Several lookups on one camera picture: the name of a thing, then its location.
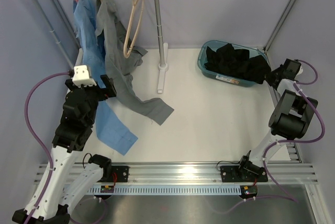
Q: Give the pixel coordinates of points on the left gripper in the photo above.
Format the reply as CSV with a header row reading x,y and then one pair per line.
x,y
110,90

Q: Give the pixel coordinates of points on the light blue cable duct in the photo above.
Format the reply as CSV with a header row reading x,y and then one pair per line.
x,y
165,190

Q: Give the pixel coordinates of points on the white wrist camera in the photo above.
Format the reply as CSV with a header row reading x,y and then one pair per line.
x,y
299,72
82,74

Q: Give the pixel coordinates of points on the teal plastic basin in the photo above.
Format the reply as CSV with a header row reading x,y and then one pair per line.
x,y
215,44

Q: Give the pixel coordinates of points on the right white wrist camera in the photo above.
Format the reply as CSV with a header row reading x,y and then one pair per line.
x,y
299,72

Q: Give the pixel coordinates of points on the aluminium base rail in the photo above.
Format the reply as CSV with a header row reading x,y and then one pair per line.
x,y
206,174

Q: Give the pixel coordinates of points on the grey shirt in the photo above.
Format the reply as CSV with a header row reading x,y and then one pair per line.
x,y
111,34

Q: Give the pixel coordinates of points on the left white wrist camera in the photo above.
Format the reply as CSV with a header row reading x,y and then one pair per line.
x,y
82,74

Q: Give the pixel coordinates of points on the blue shirt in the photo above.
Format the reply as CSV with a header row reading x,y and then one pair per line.
x,y
109,129

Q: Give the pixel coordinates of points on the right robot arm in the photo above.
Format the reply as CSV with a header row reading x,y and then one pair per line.
x,y
289,121

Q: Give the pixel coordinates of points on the white and metal clothes rack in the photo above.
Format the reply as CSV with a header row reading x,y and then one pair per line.
x,y
163,46

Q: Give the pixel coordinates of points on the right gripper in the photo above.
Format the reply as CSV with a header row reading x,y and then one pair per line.
x,y
268,77

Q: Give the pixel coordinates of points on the beige plastic hanger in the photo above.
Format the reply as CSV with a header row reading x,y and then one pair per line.
x,y
132,32

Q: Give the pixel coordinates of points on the black shirt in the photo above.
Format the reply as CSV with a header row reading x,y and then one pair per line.
x,y
237,63

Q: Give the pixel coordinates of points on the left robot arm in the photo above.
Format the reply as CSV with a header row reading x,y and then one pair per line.
x,y
51,203

